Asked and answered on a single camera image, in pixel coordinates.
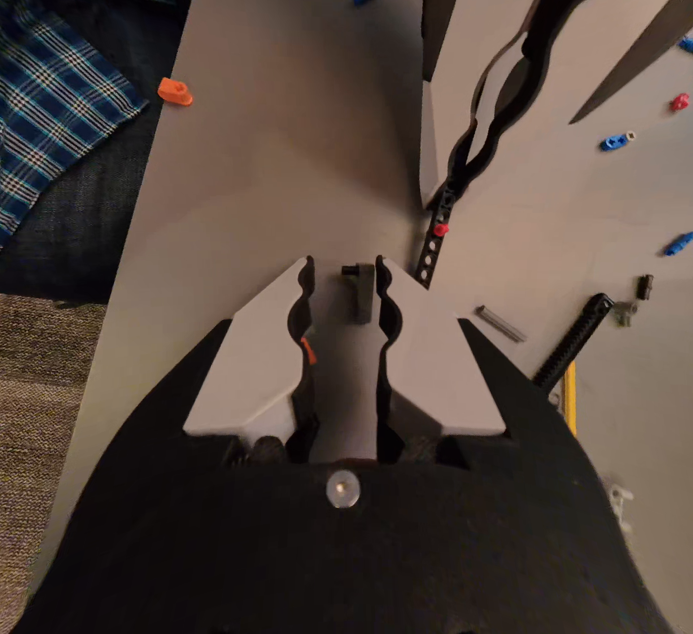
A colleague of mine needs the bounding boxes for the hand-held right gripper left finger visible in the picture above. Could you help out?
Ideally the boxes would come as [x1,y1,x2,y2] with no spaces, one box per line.
[183,255,318,464]

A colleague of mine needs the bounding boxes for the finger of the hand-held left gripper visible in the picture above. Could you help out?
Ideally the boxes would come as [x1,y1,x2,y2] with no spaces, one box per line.
[419,0,542,210]
[449,0,677,196]

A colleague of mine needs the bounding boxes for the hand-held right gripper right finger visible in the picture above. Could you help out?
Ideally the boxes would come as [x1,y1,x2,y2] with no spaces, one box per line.
[375,255,507,464]

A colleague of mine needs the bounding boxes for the dark grey short beam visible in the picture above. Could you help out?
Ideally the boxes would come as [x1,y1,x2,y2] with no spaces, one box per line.
[342,263,377,325]

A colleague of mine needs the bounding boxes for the long black beam assembly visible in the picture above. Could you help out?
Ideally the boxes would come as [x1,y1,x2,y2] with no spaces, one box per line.
[414,185,458,289]

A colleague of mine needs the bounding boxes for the dark grey axle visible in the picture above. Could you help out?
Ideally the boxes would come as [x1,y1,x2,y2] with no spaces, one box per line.
[475,305,527,344]

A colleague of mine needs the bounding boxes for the yellow long axle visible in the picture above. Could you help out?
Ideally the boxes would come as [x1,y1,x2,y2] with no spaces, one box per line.
[562,360,577,437]

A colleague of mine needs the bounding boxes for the black gear rack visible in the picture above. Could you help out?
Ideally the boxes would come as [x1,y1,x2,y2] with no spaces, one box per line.
[533,293,614,388]

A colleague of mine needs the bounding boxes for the person's dark jeans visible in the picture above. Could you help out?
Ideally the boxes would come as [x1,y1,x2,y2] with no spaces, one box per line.
[0,0,209,305]

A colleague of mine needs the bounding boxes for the light grey connector block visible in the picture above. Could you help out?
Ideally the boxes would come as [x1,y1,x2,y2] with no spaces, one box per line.
[606,482,634,532]

